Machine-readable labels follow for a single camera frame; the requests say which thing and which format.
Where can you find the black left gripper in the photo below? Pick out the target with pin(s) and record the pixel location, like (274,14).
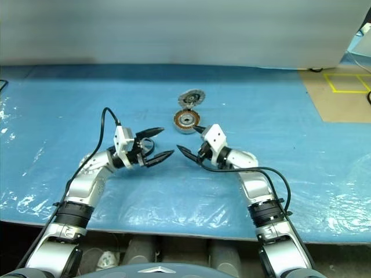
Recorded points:
(137,152)

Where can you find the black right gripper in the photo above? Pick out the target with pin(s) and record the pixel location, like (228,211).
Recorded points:
(204,155)

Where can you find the round metal mechanical part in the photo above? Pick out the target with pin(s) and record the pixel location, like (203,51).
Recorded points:
(182,119)

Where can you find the silver motor rotor cover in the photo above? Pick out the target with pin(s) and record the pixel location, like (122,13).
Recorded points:
(200,97)

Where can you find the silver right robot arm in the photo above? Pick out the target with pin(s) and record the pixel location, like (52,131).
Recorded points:
(258,185)

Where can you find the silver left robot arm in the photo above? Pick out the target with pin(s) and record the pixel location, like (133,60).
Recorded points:
(87,185)

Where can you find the blue table mat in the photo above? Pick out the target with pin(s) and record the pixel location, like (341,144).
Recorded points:
(58,116)

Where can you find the grey rounded cylinder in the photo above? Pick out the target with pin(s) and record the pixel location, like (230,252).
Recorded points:
(142,250)
(226,256)

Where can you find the white backdrop board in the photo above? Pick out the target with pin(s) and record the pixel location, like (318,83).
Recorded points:
(174,29)

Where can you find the brown cardboard sheet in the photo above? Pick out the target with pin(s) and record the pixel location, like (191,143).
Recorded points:
(333,107)

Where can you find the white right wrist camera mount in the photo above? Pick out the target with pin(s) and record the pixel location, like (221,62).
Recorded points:
(216,136)

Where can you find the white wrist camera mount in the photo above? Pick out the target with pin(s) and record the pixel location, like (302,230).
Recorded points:
(120,139)
(216,136)

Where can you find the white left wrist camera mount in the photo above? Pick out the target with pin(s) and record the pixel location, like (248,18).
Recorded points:
(120,139)

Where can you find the small white bracket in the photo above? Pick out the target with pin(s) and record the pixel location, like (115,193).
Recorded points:
(106,260)

